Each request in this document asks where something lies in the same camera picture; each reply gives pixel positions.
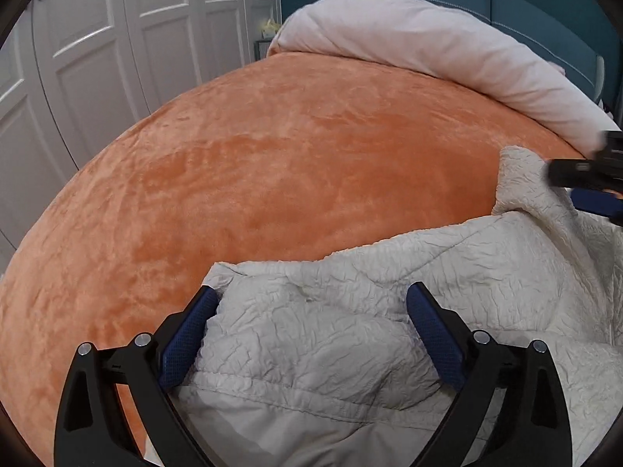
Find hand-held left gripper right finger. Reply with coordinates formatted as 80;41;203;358
406;282;573;467

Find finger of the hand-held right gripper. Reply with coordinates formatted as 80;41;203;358
547;129;623;190
569;189;623;222

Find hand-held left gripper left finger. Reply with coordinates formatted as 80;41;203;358
55;286;225;467

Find white crinkled bedspread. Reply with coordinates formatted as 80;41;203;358
141;146;623;467

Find orange plush blanket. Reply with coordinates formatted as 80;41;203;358
0;51;580;467

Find blue padded headboard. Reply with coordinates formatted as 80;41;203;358
280;0;623;104

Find pale pink duvet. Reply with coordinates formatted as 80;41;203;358
267;0;622;156

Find white panelled wardrobe doors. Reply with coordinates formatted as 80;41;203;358
0;0;281;263

